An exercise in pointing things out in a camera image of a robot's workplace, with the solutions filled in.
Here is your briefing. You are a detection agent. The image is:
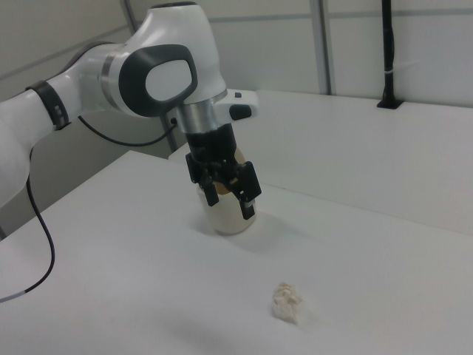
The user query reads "black pole with base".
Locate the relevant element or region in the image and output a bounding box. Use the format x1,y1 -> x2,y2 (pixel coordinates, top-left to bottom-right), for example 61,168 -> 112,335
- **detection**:
376,0 -> 405,110

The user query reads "small white lidded bin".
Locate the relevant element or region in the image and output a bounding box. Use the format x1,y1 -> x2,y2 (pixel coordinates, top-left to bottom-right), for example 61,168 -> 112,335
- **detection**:
168,144 -> 259,237

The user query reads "white paper trash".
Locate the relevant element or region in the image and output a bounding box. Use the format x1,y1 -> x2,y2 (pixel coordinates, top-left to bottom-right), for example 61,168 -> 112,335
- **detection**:
270,281 -> 305,327

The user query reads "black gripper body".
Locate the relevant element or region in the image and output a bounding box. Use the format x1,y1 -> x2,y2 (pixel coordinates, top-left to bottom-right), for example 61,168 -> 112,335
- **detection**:
183,124 -> 239,175

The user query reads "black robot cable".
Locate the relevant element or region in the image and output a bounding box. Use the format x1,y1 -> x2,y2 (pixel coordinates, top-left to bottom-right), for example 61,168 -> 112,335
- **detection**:
0,114 -> 179,304

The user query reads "grey partition post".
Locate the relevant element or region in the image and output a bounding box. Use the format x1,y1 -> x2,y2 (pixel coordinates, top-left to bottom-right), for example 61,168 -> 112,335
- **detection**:
316,0 -> 338,95

